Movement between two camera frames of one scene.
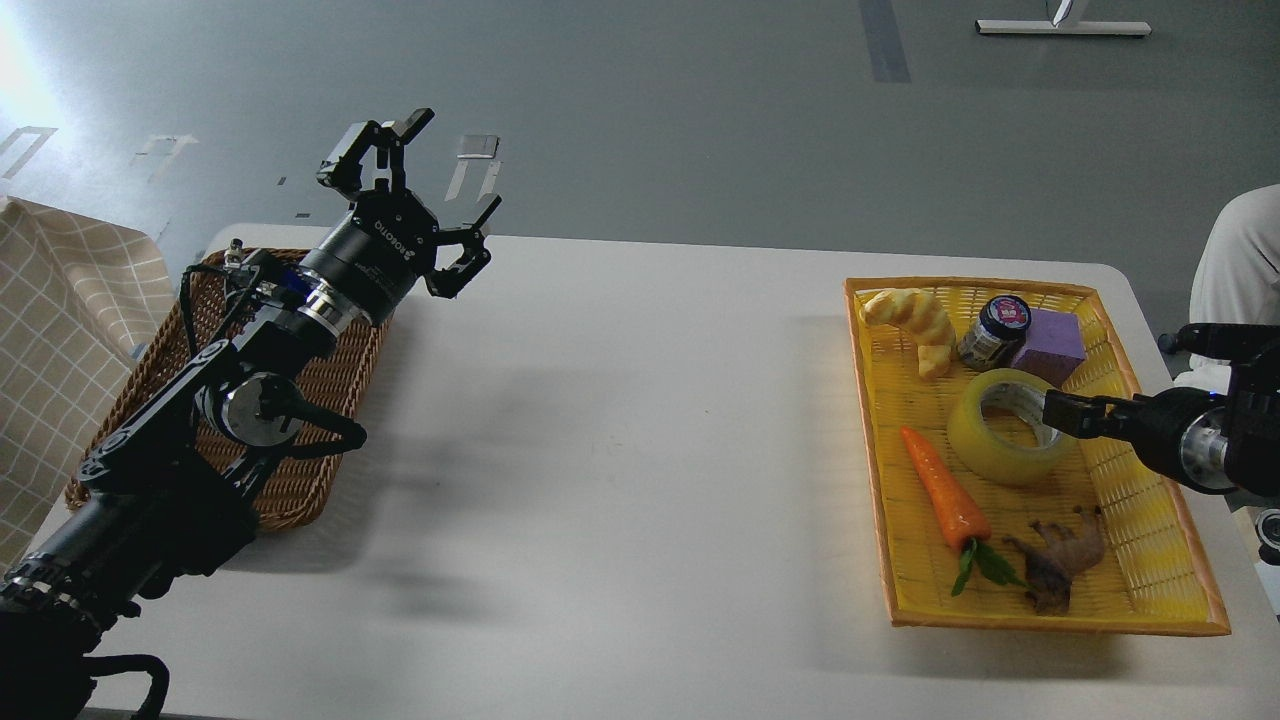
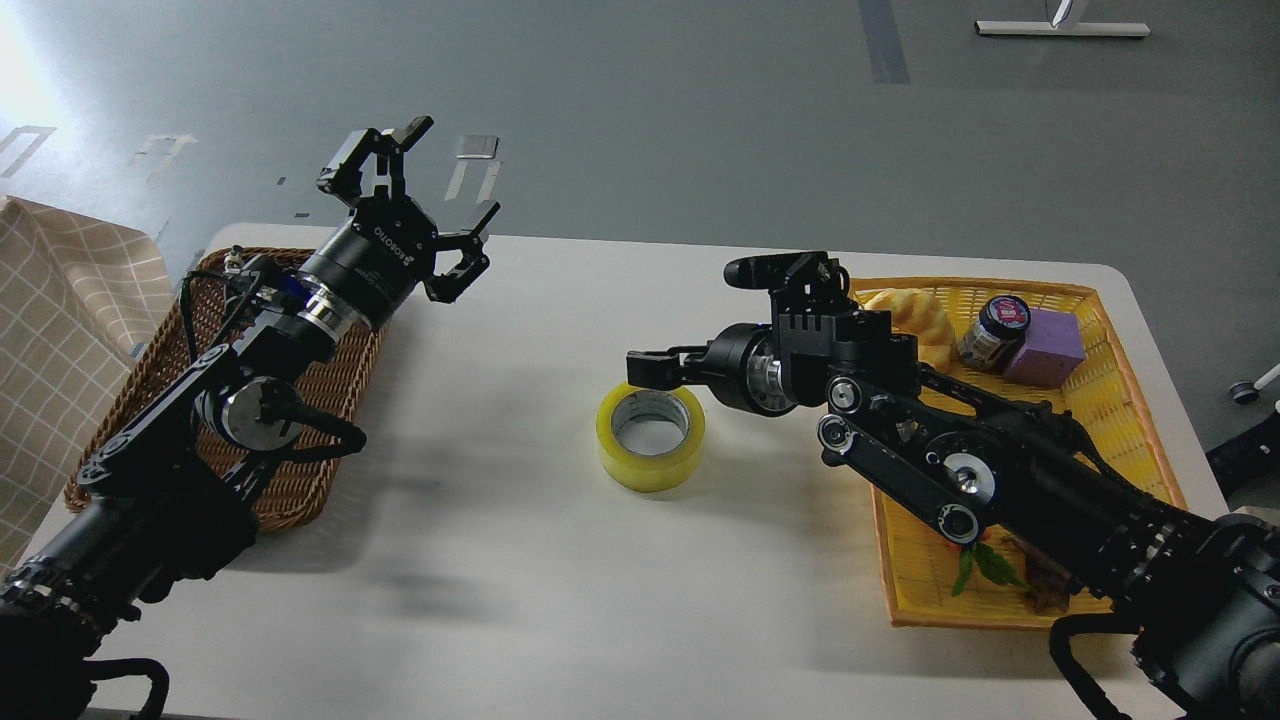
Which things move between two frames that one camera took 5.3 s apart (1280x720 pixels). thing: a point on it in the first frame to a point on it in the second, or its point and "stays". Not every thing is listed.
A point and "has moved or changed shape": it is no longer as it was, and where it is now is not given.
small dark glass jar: x=999 y=334 stays
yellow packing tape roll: x=981 y=454 has moved or changed shape
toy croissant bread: x=921 y=319 stays
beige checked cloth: x=80 y=299 stays
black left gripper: x=373 y=258 stays
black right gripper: x=1154 y=422 to x=740 y=366
